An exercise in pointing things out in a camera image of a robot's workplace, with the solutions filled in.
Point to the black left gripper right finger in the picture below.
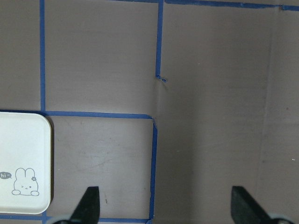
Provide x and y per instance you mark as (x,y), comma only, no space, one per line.
(245,210)

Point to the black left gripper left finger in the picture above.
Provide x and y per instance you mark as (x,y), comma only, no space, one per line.
(88,209)

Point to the cream rabbit tray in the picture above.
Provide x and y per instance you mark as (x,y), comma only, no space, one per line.
(25,163)

